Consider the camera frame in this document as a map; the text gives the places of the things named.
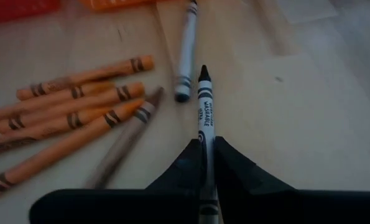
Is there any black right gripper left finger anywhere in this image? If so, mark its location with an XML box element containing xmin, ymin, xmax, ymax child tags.
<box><xmin>28</xmin><ymin>138</ymin><xmax>208</xmax><ymax>224</ymax></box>

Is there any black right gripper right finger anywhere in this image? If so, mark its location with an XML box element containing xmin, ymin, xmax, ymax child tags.
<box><xmin>213</xmin><ymin>136</ymin><xmax>370</xmax><ymax>224</ymax></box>

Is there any brown crayon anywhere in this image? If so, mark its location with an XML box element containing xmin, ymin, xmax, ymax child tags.
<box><xmin>84</xmin><ymin>86</ymin><xmax>166</xmax><ymax>190</ymax></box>

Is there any black crayon grey label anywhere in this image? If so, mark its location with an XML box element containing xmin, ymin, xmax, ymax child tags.
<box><xmin>173</xmin><ymin>0</ymin><xmax>199</xmax><ymax>104</ymax></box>
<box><xmin>197</xmin><ymin>64</ymin><xmax>220</xmax><ymax>224</ymax></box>

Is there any orange plastic basket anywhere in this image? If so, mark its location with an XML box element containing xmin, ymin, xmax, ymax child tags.
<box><xmin>78</xmin><ymin>0</ymin><xmax>161</xmax><ymax>12</ymax></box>

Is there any red plastic basket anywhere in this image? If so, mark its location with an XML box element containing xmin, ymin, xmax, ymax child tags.
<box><xmin>0</xmin><ymin>0</ymin><xmax>62</xmax><ymax>27</ymax></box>

